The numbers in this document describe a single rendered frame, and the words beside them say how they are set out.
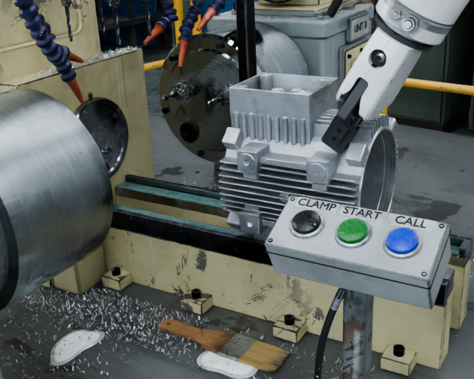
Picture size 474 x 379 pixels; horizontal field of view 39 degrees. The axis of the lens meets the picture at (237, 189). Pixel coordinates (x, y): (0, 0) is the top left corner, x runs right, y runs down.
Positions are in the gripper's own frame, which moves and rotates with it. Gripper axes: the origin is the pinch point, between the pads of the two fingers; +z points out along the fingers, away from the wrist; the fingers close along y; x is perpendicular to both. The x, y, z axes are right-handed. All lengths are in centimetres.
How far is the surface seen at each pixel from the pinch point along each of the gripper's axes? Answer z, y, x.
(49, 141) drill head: 12.0, -22.0, 25.2
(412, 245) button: -5.0, -19.5, -15.0
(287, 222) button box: 2.2, -19.0, -3.6
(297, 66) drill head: 14.2, 40.5, 21.4
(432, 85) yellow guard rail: 74, 245, 19
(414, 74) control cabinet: 107, 333, 41
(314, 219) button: -0.1, -18.9, -5.8
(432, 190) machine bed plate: 28, 58, -13
